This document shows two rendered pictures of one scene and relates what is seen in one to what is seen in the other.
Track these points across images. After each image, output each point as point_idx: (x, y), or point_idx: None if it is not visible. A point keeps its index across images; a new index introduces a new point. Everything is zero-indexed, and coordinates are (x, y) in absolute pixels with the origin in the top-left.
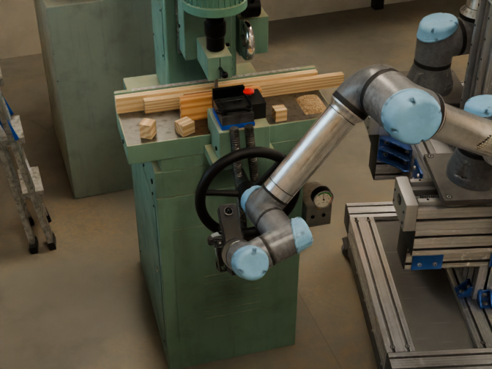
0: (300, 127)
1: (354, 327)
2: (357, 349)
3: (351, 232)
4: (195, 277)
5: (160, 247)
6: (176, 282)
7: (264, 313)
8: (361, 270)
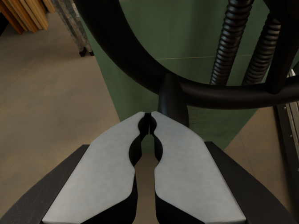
0: None
1: (269, 146)
2: (271, 167)
3: (288, 75)
4: (148, 110)
5: (103, 78)
6: (128, 111)
7: (207, 137)
8: (296, 111)
